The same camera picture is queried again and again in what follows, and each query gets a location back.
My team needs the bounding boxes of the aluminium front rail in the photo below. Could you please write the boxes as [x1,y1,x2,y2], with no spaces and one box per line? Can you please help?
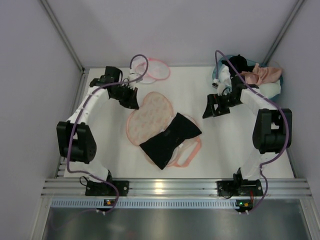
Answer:
[41,177,312,199]

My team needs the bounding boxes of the right aluminium frame post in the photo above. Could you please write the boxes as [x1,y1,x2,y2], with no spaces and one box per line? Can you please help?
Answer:
[262,0,307,65]

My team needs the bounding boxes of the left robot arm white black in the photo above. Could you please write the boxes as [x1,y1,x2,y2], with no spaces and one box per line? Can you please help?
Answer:
[56,66,143,182]

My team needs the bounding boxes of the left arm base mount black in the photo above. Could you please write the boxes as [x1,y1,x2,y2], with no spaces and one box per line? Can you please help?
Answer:
[79,174,130,197]

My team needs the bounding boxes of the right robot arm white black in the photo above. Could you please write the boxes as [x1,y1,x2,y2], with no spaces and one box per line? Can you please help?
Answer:
[202,82,292,180]

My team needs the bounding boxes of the aluminium frame post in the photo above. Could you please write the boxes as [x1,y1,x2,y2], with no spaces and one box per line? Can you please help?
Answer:
[262,0,307,65]
[38,0,85,72]

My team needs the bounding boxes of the white garment in basket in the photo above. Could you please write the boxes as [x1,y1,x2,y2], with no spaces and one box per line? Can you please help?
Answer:
[217,64,281,99]

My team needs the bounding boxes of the blue plastic laundry basket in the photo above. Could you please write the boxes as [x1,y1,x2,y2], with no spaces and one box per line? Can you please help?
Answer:
[211,54,283,99]

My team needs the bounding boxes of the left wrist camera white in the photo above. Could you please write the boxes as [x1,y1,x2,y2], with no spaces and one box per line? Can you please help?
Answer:
[128,69,143,88]

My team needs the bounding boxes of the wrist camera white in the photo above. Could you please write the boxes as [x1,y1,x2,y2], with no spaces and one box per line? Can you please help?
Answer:
[212,78,226,96]
[128,69,143,88]

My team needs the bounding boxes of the pink garment in basket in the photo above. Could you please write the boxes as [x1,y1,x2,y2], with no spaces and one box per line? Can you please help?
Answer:
[240,63,283,86]

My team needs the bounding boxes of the black garment in basket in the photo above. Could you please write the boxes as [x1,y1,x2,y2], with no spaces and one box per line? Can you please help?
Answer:
[221,54,255,77]

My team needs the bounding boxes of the pink floral mesh laundry bag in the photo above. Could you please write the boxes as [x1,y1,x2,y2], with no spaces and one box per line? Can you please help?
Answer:
[125,91,202,169]

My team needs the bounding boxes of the black bra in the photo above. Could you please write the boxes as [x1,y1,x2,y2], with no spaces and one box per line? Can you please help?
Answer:
[139,113,202,170]

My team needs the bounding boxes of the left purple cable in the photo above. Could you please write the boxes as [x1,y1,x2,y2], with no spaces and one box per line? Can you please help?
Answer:
[66,54,150,216]

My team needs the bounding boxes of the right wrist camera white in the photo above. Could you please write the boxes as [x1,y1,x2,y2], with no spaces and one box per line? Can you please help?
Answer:
[212,78,226,96]

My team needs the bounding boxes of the grey slotted cable duct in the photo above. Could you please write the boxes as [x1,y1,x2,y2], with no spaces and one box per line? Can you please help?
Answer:
[51,198,252,209]

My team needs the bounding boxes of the left aluminium frame post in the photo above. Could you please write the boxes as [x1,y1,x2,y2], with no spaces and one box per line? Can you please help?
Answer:
[38,0,85,72]

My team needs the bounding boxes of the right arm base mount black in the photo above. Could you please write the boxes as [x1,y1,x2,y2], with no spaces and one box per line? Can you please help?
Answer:
[217,168,264,199]

